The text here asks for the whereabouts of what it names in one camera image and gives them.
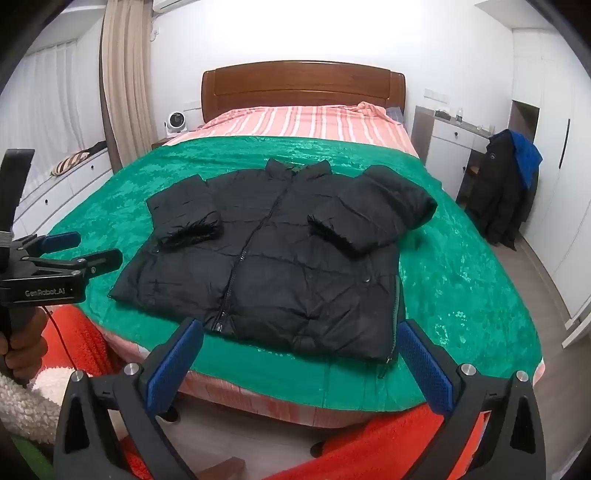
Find wooden bed headboard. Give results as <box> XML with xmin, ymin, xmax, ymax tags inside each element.
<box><xmin>201</xmin><ymin>61</ymin><xmax>407</xmax><ymax>127</ymax></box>

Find pink striped bed sheet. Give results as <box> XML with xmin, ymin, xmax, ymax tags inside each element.
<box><xmin>104</xmin><ymin>102</ymin><xmax>543</xmax><ymax>428</ymax></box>

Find white sheer curtain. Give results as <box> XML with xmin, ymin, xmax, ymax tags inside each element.
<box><xmin>0</xmin><ymin>39</ymin><xmax>109</xmax><ymax>155</ymax></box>

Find green velvet blanket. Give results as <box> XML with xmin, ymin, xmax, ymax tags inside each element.
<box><xmin>39</xmin><ymin>135</ymin><xmax>542</xmax><ymax>411</ymax></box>

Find striped pillow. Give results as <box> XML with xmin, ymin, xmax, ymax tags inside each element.
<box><xmin>50</xmin><ymin>151</ymin><xmax>91</xmax><ymax>177</ymax></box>

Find white desk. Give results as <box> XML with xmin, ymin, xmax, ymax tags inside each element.
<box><xmin>411</xmin><ymin>105</ymin><xmax>496</xmax><ymax>204</ymax></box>

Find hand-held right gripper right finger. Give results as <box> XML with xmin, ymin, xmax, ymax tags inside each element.
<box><xmin>398</xmin><ymin>318</ymin><xmax>548</xmax><ymax>480</ymax></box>

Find beige curtain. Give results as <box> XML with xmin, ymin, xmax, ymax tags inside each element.
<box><xmin>100</xmin><ymin>0</ymin><xmax>160</xmax><ymax>169</ymax></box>

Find blue hanging jacket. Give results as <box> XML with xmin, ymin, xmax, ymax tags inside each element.
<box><xmin>505</xmin><ymin>129</ymin><xmax>544</xmax><ymax>190</ymax></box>

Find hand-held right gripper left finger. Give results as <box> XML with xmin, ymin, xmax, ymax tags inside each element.
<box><xmin>54</xmin><ymin>318</ymin><xmax>205</xmax><ymax>480</ymax></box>

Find black puffer jacket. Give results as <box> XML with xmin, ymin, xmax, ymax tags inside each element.
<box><xmin>108</xmin><ymin>158</ymin><xmax>438</xmax><ymax>365</ymax></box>

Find wooden chair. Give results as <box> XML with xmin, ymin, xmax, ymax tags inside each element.
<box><xmin>462</xmin><ymin>150</ymin><xmax>484</xmax><ymax>186</ymax></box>

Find black hanging coat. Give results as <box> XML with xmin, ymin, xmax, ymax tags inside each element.
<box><xmin>467</xmin><ymin>131</ymin><xmax>539</xmax><ymax>251</ymax></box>

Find white window drawer cabinet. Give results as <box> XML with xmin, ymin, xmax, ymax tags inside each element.
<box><xmin>11</xmin><ymin>150</ymin><xmax>114</xmax><ymax>237</ymax></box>

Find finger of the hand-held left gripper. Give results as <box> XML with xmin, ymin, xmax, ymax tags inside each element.
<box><xmin>28</xmin><ymin>249</ymin><xmax>123</xmax><ymax>280</ymax></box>
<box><xmin>16</xmin><ymin>232</ymin><xmax>82</xmax><ymax>254</ymax></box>

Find orange and white fleece clothing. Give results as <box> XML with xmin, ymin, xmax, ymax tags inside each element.
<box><xmin>0</xmin><ymin>305</ymin><xmax>492</xmax><ymax>480</ymax></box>

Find white wardrobe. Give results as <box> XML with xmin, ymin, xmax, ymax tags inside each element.
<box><xmin>510</xmin><ymin>28</ymin><xmax>591</xmax><ymax>324</ymax></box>

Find person's left hand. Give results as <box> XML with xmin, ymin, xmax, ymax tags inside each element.
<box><xmin>0</xmin><ymin>310</ymin><xmax>48</xmax><ymax>380</ymax></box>

